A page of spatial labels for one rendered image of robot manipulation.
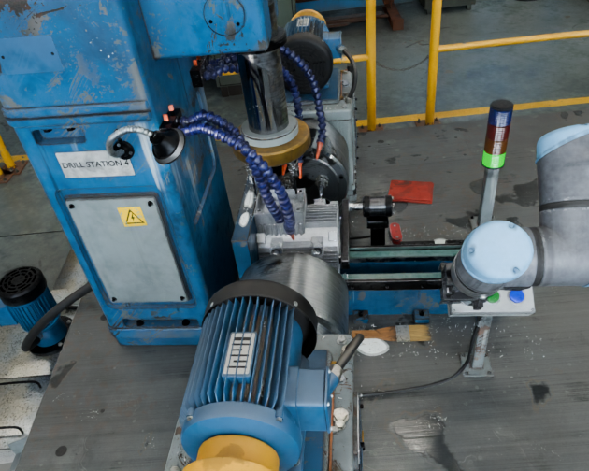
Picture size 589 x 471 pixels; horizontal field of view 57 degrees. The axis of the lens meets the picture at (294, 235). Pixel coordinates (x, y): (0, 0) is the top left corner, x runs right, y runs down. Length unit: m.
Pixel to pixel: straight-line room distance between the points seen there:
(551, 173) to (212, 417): 0.59
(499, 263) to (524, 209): 1.09
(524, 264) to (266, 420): 0.41
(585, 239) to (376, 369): 0.69
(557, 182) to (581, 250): 0.10
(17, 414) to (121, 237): 0.98
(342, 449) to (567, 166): 0.53
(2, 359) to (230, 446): 1.68
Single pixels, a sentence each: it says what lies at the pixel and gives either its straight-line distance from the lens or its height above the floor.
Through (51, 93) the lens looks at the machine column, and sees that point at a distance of 1.12.
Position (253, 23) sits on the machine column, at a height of 1.61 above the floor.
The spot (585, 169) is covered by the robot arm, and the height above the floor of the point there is 1.47.
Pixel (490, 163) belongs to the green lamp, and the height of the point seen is 1.05.
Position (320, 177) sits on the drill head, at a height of 1.08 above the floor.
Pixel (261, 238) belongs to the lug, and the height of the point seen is 1.08.
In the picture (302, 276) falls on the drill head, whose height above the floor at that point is 1.16.
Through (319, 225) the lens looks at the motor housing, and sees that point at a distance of 1.34.
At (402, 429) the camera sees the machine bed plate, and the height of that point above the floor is 0.80.
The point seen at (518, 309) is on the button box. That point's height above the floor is 1.05.
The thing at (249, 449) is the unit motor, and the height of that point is 1.32.
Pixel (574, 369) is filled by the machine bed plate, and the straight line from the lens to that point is 1.48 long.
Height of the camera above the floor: 1.93
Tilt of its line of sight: 40 degrees down
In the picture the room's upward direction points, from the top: 8 degrees counter-clockwise
